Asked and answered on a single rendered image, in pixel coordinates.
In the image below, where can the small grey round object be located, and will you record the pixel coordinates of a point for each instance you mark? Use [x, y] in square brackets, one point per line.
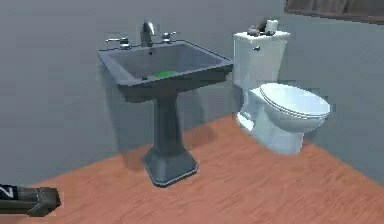
[253, 31]

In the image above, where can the chrome sink faucet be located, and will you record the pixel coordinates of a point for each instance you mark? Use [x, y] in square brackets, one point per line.
[147, 32]

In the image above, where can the dark grey pedestal sink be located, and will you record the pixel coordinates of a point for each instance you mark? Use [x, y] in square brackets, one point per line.
[168, 133]

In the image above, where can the white toilet paper roll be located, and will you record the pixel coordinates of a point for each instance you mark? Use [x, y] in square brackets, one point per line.
[271, 26]

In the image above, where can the green soap bar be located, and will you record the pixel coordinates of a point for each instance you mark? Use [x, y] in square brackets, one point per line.
[164, 74]

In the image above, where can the dark grey box-shaped object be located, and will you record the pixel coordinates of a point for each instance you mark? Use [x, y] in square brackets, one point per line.
[30, 199]

